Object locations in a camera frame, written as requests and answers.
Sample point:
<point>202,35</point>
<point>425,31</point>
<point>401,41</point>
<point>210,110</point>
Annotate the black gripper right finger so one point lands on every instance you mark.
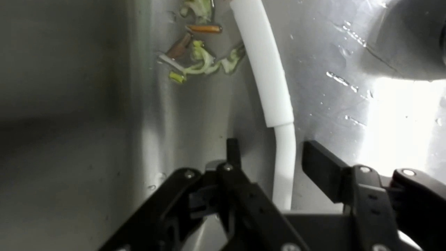
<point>370,209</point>

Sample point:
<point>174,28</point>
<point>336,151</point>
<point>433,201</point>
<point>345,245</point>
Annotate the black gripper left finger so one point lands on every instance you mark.
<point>231,204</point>

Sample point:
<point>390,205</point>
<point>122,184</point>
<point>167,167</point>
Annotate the white dish brush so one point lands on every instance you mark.
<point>269,70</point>

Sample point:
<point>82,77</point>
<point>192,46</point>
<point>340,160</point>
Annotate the stainless steel sink basin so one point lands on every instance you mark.
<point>69,116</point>

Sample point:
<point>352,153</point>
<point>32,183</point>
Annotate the vegetable food scraps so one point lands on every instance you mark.
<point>199,63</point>

